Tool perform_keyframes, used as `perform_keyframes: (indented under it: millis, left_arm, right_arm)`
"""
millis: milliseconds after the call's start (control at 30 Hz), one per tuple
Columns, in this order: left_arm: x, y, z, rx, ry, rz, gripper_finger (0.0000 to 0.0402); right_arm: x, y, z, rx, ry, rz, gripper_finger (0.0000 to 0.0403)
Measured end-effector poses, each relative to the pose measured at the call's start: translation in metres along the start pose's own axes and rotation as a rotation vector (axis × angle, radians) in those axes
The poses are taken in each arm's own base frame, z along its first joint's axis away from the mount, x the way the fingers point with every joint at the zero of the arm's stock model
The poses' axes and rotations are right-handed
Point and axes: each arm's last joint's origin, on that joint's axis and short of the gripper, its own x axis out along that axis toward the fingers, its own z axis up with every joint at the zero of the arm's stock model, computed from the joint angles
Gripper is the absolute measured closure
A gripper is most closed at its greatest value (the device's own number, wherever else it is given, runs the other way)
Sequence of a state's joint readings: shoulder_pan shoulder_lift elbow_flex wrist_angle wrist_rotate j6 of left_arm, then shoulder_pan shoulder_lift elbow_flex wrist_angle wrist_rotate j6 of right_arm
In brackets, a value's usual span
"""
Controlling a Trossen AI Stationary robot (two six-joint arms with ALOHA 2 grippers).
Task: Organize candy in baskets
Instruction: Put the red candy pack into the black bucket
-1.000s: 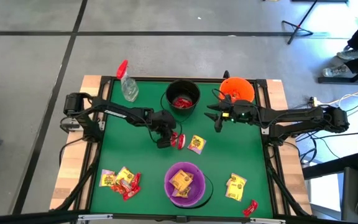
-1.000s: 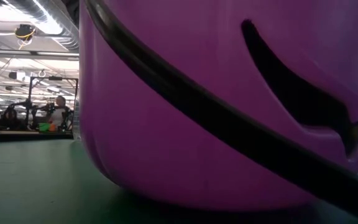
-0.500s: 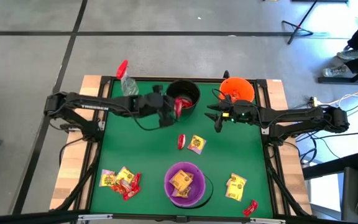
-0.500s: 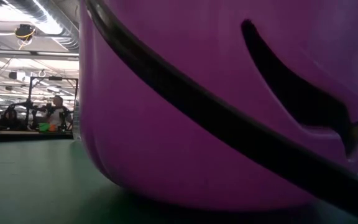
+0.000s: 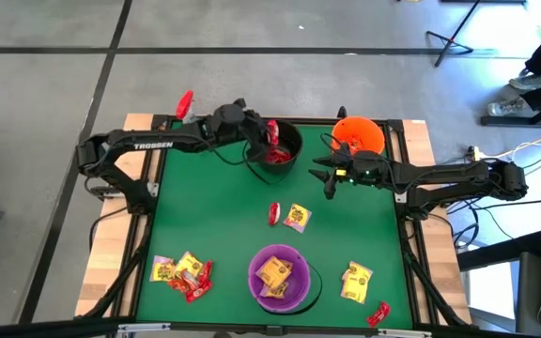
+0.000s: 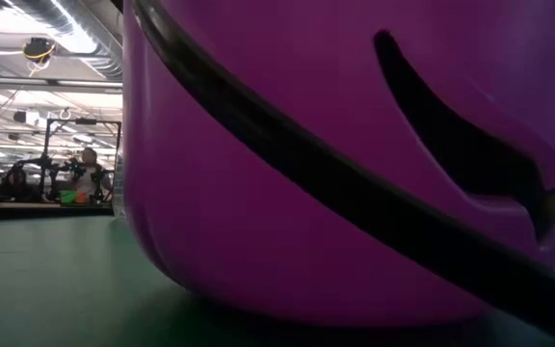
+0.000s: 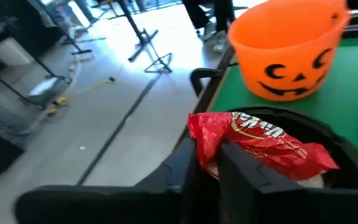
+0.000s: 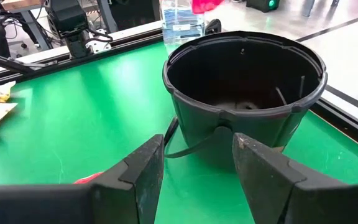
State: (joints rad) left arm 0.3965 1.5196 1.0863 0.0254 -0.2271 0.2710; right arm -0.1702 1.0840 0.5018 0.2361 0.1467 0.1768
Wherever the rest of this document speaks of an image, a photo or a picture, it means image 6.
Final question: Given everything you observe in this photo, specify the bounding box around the purple plastic bucket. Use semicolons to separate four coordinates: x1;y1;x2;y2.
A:
121;0;555;347

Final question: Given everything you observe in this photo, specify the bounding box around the person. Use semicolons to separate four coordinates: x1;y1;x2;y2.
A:
0;163;38;202
72;147;114;203

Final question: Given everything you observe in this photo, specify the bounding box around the white ceiling box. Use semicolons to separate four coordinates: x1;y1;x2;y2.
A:
13;109;41;126

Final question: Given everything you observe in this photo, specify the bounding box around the silver ceiling duct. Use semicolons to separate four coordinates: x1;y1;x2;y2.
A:
7;0;124;81

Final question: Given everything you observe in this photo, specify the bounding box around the black background station frame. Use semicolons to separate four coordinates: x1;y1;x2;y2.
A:
40;118;122;203

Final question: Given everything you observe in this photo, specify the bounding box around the black aluminium table frame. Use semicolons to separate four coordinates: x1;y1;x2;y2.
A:
0;202;115;222

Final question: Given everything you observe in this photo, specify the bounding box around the black ceiling cable reel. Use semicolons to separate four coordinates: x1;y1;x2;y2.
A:
21;37;57;64

